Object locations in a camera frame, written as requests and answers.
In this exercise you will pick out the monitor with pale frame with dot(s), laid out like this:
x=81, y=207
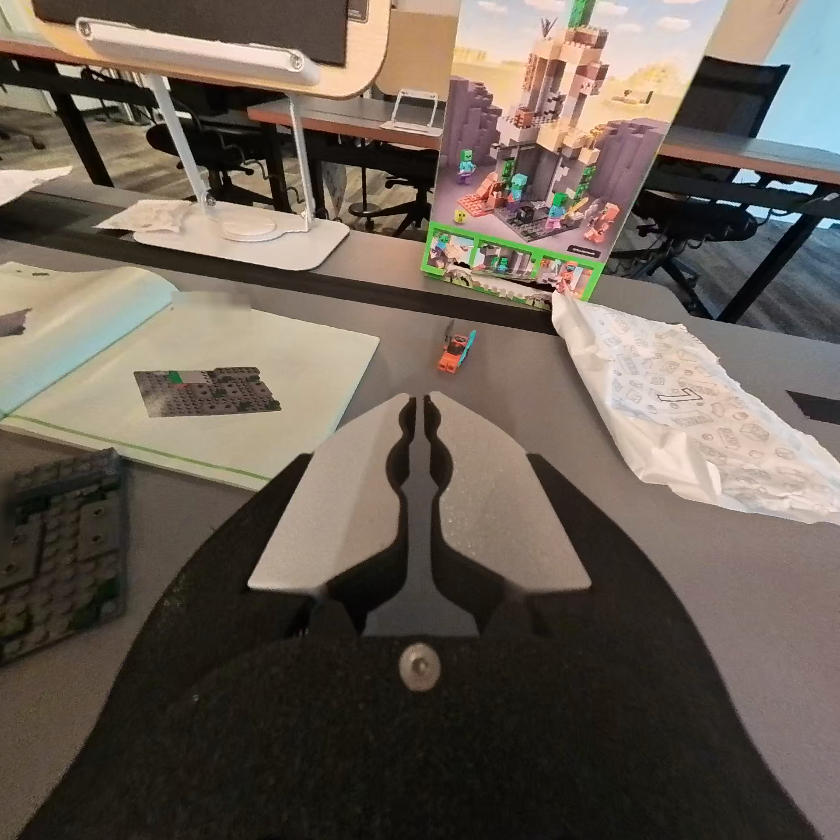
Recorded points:
x=197, y=16

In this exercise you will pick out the colourful toy set box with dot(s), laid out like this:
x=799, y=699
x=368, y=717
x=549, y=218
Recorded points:
x=564, y=131

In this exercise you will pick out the white monitor stand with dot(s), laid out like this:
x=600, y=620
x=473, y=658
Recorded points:
x=262, y=243

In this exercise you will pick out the white printed paper bag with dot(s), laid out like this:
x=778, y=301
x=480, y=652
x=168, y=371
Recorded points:
x=689, y=420

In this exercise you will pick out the white laptop stand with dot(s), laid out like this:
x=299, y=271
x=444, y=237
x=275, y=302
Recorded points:
x=410, y=111

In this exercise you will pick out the cardboard box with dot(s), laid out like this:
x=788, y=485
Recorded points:
x=754, y=29
x=426, y=52

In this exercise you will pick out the crumpled clear plastic bag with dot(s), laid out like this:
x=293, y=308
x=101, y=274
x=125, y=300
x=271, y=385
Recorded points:
x=151, y=215

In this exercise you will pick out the brown table with black legs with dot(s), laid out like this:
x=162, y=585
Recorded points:
x=341, y=121
x=754, y=157

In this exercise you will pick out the grey desk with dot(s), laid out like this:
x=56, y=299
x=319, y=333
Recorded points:
x=689, y=590

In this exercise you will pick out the wooden table with black legs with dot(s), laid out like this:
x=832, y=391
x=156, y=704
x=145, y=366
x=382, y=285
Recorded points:
x=26, y=56

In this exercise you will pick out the open instruction booklet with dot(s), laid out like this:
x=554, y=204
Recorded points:
x=295, y=354

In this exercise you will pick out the orange toy figure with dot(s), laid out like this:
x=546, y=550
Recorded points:
x=453, y=358

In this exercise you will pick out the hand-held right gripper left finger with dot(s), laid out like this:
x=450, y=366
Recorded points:
x=328, y=518

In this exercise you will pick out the white paper sheet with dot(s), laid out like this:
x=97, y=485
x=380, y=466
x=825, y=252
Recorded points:
x=26, y=180

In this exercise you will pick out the black office chair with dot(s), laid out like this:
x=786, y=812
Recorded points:
x=709, y=216
x=394, y=197
x=216, y=151

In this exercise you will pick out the grey toy building plate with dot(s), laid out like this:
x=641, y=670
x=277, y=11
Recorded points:
x=59, y=558

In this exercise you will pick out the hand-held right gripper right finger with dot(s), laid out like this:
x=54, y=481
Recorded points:
x=512, y=518

